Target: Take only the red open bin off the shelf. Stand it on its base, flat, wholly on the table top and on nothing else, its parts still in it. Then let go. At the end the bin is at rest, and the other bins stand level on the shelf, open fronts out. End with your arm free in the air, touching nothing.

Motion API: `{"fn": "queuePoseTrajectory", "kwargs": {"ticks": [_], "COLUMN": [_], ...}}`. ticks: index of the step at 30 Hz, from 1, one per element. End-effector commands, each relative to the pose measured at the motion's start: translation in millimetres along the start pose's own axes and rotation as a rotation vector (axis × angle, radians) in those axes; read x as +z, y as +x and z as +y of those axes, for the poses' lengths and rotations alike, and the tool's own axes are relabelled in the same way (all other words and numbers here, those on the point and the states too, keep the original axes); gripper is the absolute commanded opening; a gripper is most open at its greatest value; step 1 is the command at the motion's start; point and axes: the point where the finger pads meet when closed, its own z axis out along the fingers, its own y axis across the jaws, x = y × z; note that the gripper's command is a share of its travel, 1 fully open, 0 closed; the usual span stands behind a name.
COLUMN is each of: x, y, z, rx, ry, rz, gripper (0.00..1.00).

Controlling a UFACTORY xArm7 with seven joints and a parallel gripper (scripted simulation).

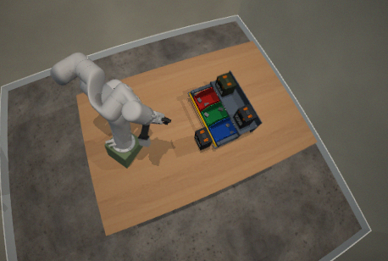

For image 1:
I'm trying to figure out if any green open bin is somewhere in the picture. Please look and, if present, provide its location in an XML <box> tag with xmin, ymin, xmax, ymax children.
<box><xmin>201</xmin><ymin>102</ymin><xmax>229</xmax><ymax>127</ymax></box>

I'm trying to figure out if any blue open bin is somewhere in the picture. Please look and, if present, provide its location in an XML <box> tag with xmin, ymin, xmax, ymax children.
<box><xmin>208</xmin><ymin>117</ymin><xmax>237</xmax><ymax>143</ymax></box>

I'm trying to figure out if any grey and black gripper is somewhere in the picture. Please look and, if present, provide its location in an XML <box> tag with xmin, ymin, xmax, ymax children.
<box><xmin>150</xmin><ymin>111</ymin><xmax>171</xmax><ymax>125</ymax></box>

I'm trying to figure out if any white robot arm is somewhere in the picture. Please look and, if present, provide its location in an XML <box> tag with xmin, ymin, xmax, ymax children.
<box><xmin>50</xmin><ymin>53</ymin><xmax>157</xmax><ymax>153</ymax></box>

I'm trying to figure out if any grey metal shelf rack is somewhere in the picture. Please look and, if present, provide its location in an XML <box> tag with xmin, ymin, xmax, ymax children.
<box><xmin>187</xmin><ymin>71</ymin><xmax>263</xmax><ymax>147</ymax></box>

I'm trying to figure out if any red bin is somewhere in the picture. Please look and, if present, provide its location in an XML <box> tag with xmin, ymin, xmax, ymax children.
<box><xmin>193</xmin><ymin>87</ymin><xmax>220</xmax><ymax>112</ymax></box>

